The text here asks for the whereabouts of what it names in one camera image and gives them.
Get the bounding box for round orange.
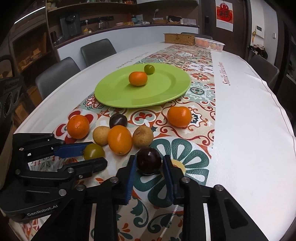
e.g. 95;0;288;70
67;115;90;140

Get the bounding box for green tomato fruit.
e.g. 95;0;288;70
83;143;105;160

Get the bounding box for tan longan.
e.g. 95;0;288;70
92;126;110;146
132;126;154;148

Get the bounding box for dark plum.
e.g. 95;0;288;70
136;147;162;176
109;113;127;128

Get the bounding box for oval orange kumquat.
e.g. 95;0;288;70
107;125;132;155

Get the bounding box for orange mandarin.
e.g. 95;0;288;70
167;106;192;128
128;71;147;86

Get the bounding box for patterned table runner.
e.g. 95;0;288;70
18;44;216;240

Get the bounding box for grey chair near left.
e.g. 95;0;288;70
36;57;80;100

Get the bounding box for grey chair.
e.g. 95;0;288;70
80;39;116;67
248;55;280;90
36;57;80;100

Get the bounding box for grey chair far left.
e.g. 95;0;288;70
80;39;116;67

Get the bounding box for orange mandarin on plate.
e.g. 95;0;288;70
128;71;147;86

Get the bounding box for green plate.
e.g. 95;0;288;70
94;62;192;109

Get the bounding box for small green fruit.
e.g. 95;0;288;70
144;64;155;75

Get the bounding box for black coffee machine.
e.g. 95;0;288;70
60;14;82;40

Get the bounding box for grey chair right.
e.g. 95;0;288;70
248;55;280;90

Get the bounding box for clear plastic fruit tray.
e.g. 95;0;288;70
195;37;225;52

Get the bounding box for grey chair far end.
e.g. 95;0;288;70
181;32;213;40

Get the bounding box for red poster on door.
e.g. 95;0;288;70
215;0;234;32

